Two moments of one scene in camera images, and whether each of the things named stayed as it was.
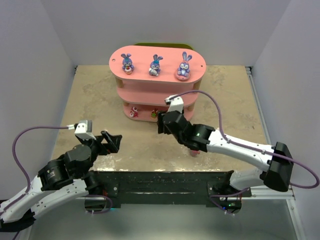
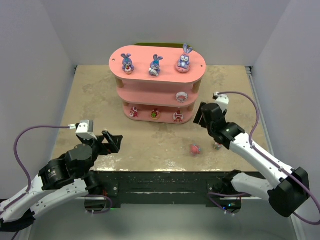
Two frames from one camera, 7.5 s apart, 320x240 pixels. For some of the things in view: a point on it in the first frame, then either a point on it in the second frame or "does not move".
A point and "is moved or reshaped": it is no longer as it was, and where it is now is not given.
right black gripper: (163, 122) -> (206, 117)
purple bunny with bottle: (155, 69) does not move
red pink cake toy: (134, 113) does not move
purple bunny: (183, 72) is moved or reshaped
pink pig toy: (194, 153) does not move
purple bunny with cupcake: (127, 66) does not move
